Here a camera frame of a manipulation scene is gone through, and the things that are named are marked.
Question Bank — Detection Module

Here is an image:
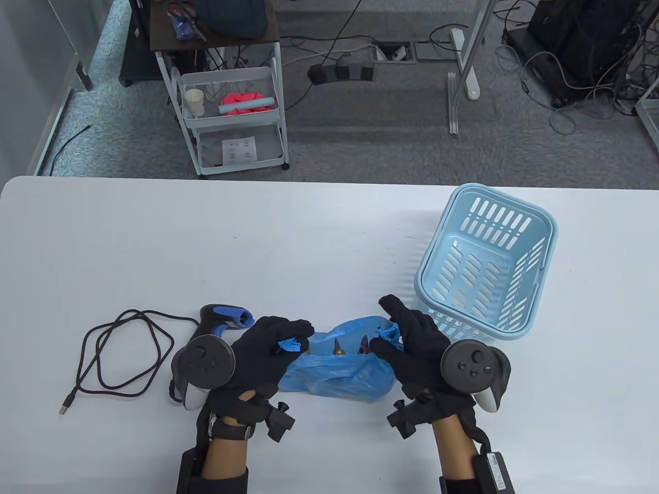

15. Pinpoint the person's right hand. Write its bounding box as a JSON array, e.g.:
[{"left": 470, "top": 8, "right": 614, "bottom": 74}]
[{"left": 371, "top": 294, "right": 477, "bottom": 439}]

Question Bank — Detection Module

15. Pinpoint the person's left hand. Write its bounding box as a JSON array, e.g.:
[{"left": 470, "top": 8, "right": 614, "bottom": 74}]
[{"left": 209, "top": 316, "right": 316, "bottom": 428}]

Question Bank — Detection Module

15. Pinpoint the black blue barcode scanner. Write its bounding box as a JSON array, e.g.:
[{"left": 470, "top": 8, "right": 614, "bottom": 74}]
[{"left": 189, "top": 304, "right": 256, "bottom": 344}]

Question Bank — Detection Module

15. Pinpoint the blue plastic bag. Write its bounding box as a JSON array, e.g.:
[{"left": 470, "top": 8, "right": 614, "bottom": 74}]
[{"left": 278, "top": 316, "right": 405, "bottom": 403}]

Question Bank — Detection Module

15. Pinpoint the black scanner cable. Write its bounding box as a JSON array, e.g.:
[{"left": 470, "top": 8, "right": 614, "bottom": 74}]
[{"left": 58, "top": 308, "right": 201, "bottom": 416}]

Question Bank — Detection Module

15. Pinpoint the person's right forearm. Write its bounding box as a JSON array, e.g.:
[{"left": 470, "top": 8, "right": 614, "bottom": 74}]
[{"left": 431, "top": 414, "right": 479, "bottom": 494}]

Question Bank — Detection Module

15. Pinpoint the person's left forearm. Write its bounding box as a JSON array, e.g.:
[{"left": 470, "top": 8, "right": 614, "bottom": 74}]
[{"left": 201, "top": 437, "right": 250, "bottom": 494}]

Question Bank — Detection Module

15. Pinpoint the grey black hand controller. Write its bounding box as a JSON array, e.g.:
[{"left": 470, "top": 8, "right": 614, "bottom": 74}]
[
  {"left": 171, "top": 334, "right": 236, "bottom": 412},
  {"left": 440, "top": 340, "right": 512, "bottom": 414}
]

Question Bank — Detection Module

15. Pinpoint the light blue plastic basket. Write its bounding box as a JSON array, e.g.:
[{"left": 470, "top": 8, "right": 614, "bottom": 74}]
[{"left": 413, "top": 183, "right": 559, "bottom": 351}]

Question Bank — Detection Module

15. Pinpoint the printed paper sheet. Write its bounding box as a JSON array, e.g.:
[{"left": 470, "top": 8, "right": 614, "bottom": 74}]
[{"left": 222, "top": 136, "right": 258, "bottom": 165}]

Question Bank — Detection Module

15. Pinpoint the teal tube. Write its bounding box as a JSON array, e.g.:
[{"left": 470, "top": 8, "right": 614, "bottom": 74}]
[{"left": 217, "top": 96, "right": 276, "bottom": 116}]

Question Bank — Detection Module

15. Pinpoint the pink cloth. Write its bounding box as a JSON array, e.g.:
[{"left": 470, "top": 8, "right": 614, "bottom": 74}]
[{"left": 221, "top": 92, "right": 264, "bottom": 117}]

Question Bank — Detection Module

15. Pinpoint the white desk leg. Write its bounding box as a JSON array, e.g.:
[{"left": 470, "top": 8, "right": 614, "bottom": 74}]
[{"left": 447, "top": 0, "right": 497, "bottom": 101}]

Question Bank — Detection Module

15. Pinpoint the floor socket box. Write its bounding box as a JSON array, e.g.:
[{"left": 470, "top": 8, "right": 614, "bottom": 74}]
[{"left": 372, "top": 41, "right": 418, "bottom": 64}]

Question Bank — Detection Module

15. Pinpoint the white utility cart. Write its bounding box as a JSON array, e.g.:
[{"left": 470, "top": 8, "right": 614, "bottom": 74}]
[{"left": 149, "top": 0, "right": 290, "bottom": 179}]

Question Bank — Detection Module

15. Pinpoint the black cabinet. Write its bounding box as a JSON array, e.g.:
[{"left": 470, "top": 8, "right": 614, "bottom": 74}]
[{"left": 118, "top": 0, "right": 165, "bottom": 88}]

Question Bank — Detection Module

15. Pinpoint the dark blue fabric bag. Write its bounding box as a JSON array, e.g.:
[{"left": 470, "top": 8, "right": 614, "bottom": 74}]
[{"left": 195, "top": 0, "right": 269, "bottom": 39}]

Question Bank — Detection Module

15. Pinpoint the black equipment pile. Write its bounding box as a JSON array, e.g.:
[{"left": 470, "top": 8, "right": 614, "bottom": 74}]
[{"left": 502, "top": 0, "right": 659, "bottom": 109}]

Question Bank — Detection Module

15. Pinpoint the grey metal rail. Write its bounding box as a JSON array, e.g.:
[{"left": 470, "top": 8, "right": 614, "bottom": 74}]
[{"left": 447, "top": 71, "right": 459, "bottom": 136}]

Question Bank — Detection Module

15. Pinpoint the tangle of floor cables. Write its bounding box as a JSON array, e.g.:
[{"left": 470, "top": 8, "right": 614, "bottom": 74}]
[{"left": 494, "top": 21, "right": 647, "bottom": 135}]

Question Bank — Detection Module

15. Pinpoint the thin black floor cable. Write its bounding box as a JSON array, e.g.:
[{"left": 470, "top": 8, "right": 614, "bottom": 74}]
[{"left": 49, "top": 125, "right": 92, "bottom": 175}]

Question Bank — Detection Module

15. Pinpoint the white metal frame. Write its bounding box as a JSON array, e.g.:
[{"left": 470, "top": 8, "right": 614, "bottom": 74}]
[{"left": 634, "top": 77, "right": 659, "bottom": 150}]

